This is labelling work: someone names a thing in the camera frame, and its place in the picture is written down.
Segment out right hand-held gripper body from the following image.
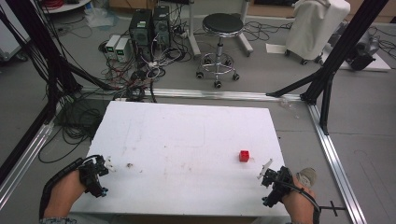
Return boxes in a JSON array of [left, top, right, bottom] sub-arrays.
[[261, 165, 295, 209]]

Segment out white floor mat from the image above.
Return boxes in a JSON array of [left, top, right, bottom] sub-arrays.
[[321, 50, 392, 73]]

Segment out white round table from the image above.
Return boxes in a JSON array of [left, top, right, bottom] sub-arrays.
[[40, 0, 92, 15]]

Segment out black frame strut with cables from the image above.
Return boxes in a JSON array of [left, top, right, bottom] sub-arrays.
[[0, 0, 122, 104]]

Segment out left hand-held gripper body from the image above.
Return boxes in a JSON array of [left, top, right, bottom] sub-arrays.
[[78, 154, 110, 199]]

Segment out black frame brace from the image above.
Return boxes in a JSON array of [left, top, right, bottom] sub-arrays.
[[265, 69, 326, 98]]

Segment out clear plastic bag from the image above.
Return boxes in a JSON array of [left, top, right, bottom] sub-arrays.
[[83, 7, 120, 30]]

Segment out black slanted frame strut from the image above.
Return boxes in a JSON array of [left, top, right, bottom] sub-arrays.
[[300, 0, 390, 105]]

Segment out black round stool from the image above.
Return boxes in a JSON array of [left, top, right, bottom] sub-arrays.
[[195, 12, 246, 90]]

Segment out white covered cart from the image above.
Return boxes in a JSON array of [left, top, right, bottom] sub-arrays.
[[284, 0, 352, 66]]

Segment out grey machine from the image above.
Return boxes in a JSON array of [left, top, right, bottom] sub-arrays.
[[346, 29, 382, 72]]

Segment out white paper sheet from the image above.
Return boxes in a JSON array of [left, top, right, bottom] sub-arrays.
[[264, 42, 292, 56]]

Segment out person's right hand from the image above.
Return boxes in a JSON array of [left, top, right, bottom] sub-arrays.
[[281, 182, 318, 224]]

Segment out tangle of floor cables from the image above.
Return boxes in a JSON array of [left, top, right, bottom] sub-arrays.
[[97, 31, 194, 104]]

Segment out person's left hand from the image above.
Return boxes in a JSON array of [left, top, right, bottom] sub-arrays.
[[43, 170, 89, 220]]

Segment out black frame post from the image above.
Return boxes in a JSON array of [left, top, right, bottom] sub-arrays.
[[318, 73, 335, 136]]

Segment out black computer tower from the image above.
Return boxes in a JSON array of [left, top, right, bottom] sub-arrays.
[[152, 5, 172, 48], [128, 8, 154, 62]]

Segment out black coiled cables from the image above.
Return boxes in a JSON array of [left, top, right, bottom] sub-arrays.
[[37, 97, 110, 164]]

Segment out black cables on floor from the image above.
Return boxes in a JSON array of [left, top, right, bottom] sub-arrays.
[[242, 20, 297, 43]]

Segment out long aluminium rail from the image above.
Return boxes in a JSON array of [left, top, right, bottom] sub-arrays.
[[78, 87, 304, 103]]

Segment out red toy block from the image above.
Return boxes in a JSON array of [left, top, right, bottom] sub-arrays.
[[238, 149, 251, 163]]

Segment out white power supply box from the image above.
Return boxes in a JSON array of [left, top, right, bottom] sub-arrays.
[[114, 37, 131, 63], [104, 34, 121, 60]]

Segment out white table frame legs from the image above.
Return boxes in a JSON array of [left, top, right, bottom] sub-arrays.
[[185, 0, 255, 58]]

